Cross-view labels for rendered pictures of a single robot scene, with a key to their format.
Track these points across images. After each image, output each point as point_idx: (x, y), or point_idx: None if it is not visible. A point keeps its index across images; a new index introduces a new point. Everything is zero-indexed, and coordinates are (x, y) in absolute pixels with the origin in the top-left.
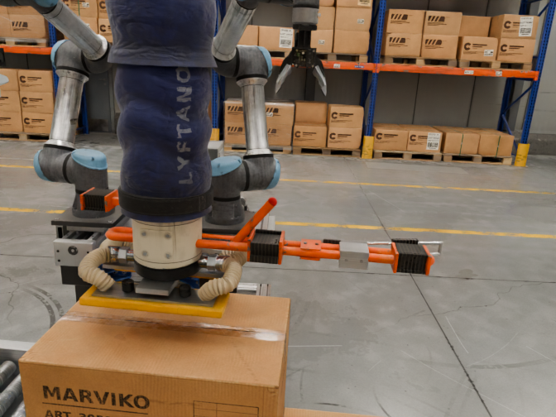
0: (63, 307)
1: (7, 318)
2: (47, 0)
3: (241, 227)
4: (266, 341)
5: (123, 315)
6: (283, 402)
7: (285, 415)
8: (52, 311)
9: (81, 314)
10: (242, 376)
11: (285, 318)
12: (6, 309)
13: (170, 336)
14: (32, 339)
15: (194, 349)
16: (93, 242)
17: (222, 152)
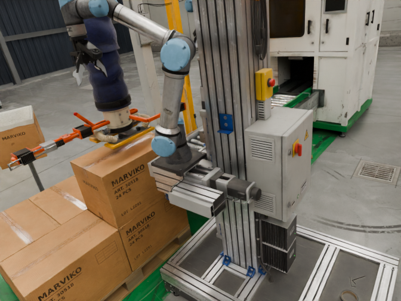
0: (398, 233)
1: (381, 207)
2: (186, 9)
3: (159, 160)
4: (88, 164)
5: (141, 141)
6: (105, 212)
7: (113, 227)
8: (391, 227)
9: (151, 135)
10: (82, 156)
11: (92, 171)
12: (395, 206)
13: (117, 148)
14: (346, 217)
15: (105, 151)
16: (200, 131)
17: (264, 141)
